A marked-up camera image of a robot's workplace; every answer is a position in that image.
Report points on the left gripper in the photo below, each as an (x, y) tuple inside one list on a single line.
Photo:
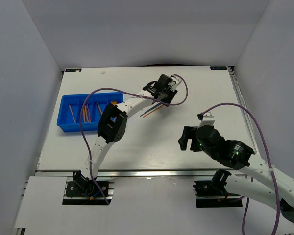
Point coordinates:
[(172, 94)]

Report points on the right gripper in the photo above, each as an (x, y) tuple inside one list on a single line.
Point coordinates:
[(188, 134)]

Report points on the orange plastic fork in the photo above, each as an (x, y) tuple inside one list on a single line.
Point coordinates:
[(89, 114)]

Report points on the blue chopstick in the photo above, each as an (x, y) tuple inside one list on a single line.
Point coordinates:
[(151, 109)]

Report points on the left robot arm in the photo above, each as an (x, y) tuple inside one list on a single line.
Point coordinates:
[(113, 121)]

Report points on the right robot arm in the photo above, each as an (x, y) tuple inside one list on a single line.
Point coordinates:
[(271, 187)]

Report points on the blue divided bin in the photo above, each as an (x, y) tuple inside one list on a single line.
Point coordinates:
[(65, 121)]

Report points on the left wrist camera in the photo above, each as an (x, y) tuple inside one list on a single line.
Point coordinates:
[(176, 81)]

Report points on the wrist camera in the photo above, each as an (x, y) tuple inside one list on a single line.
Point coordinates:
[(176, 81), (206, 119)]

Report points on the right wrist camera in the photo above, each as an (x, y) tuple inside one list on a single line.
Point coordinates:
[(206, 119)]

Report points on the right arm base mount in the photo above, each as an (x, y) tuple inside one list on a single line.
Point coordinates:
[(212, 193)]

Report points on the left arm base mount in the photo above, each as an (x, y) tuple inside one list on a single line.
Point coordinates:
[(81, 190)]

